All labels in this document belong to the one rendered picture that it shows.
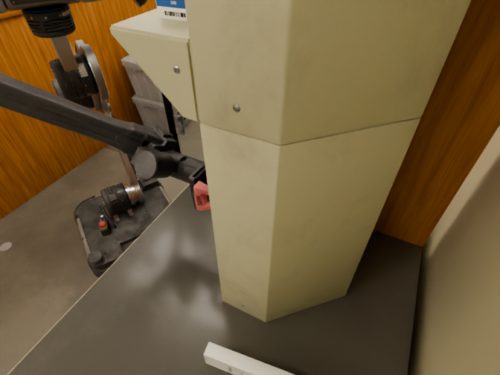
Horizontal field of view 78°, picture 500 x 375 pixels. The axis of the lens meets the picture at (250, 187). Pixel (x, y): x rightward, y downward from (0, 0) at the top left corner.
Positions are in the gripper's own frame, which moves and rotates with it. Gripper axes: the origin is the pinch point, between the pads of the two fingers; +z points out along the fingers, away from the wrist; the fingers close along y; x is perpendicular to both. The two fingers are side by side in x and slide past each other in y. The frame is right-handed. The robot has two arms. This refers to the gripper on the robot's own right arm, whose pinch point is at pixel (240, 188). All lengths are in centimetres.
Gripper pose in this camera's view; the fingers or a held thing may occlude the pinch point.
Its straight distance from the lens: 64.7
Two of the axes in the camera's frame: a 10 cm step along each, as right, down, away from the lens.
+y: 4.8, -5.8, 6.5
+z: 8.8, 3.2, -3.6
